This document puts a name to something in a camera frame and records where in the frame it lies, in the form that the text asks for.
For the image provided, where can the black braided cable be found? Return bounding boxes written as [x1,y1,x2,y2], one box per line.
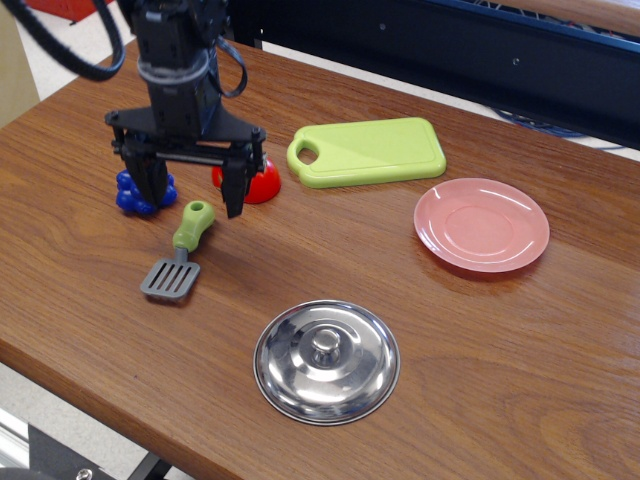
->
[4,0,127,83]

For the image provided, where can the green plastic cutting board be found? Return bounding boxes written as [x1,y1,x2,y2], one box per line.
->
[287,117,447,189]

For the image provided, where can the green handled grey spatula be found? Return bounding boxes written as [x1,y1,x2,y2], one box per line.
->
[140,200,216,302]

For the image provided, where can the shiny steel pot lid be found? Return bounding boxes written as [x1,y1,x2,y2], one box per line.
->
[253,300,401,426]

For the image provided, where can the pink plastic plate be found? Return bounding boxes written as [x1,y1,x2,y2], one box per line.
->
[413,178,550,274]

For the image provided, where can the metal stand base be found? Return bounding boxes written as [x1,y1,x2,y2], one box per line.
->
[0,407,174,480]

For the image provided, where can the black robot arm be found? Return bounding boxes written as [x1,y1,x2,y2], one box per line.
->
[105,1,266,218]

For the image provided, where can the red box on floor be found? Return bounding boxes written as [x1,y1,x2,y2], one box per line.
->
[25,0,97,23]

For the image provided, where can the blue toy grape bunch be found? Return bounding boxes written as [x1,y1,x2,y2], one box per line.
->
[116,169,178,215]

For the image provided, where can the red toy tomato half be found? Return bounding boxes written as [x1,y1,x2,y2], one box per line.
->
[211,156,281,204]

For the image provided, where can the blue cables behind table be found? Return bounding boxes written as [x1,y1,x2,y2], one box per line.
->
[492,107,640,154]

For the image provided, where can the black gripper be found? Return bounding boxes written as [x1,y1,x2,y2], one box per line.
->
[105,74,266,219]

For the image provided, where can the black metal frame rail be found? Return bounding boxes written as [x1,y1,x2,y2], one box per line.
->
[229,1,639,148]

